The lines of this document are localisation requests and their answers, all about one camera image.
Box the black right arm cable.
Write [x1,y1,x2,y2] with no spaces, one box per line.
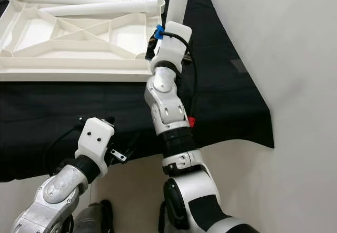
[161,29,200,118]

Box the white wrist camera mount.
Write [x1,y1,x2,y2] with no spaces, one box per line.
[75,118,116,171]
[150,21,193,76]

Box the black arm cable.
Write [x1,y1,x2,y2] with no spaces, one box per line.
[43,128,85,178]
[161,29,200,118]

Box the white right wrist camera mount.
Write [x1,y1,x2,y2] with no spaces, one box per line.
[150,21,193,76]

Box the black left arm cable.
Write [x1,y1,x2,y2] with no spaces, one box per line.
[43,128,85,178]

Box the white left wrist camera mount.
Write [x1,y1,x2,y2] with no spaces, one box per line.
[75,118,116,171]

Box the white plastic table top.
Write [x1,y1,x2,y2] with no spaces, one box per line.
[0,0,166,83]

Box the clear tape strip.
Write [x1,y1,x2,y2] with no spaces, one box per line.
[227,58,249,75]

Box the dark grey robot leg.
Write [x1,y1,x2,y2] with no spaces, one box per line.
[73,201,115,233]

